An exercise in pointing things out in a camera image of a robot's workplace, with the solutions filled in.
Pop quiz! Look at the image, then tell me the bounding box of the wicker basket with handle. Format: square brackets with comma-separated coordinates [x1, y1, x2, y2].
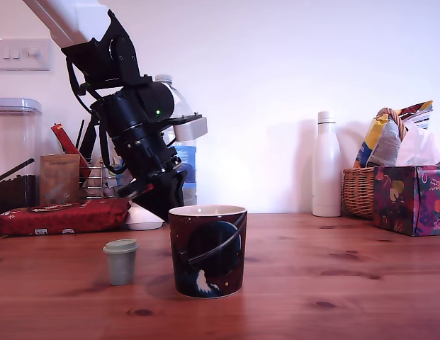
[342, 108, 410, 220]

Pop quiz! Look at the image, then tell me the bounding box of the red coffee bag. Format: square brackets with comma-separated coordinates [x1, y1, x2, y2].
[0, 198, 131, 237]

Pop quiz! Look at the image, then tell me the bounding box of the dark planet print coffee cup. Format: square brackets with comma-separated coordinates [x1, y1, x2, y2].
[169, 204, 248, 299]

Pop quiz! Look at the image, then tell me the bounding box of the clear plastic storage container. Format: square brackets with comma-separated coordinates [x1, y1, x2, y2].
[0, 97, 43, 215]

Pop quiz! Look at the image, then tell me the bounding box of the white insulated bottle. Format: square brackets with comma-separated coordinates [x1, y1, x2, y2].
[312, 110, 343, 218]

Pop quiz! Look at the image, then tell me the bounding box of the thin black stick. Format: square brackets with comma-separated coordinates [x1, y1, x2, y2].
[75, 119, 86, 149]

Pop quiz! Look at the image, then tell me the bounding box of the grey-green coffee capsule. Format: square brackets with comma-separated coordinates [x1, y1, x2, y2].
[102, 237, 140, 286]

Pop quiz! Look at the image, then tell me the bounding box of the chrome wire rack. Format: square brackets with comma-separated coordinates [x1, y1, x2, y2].
[79, 161, 132, 199]

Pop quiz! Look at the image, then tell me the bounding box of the yellow and grey snack bag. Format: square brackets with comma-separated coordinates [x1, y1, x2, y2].
[353, 115, 403, 169]

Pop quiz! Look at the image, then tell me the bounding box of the black scoop handle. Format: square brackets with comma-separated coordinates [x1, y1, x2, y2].
[0, 158, 35, 183]

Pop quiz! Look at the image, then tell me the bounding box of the small white round camera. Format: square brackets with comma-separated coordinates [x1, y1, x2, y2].
[125, 201, 166, 231]

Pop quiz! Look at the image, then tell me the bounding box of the black kitchen tool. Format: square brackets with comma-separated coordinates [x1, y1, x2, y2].
[79, 116, 100, 164]

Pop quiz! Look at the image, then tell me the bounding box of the brown kraft paper pouch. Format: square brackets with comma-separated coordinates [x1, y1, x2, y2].
[40, 153, 81, 205]

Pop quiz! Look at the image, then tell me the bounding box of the large clear water bottle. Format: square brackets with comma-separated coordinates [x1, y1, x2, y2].
[154, 73, 198, 208]

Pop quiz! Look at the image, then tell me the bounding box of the red striped snack bag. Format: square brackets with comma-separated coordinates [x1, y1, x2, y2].
[396, 100, 434, 132]

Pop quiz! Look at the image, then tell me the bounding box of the floral tissue box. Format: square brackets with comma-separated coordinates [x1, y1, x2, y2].
[373, 164, 440, 237]

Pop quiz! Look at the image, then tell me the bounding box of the white tissue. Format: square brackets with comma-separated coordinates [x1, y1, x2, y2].
[395, 120, 440, 167]

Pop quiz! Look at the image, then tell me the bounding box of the white light switch plate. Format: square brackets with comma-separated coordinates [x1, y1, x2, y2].
[0, 38, 52, 72]

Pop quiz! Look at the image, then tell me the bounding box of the red stick packet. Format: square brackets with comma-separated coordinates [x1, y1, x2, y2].
[51, 123, 91, 178]

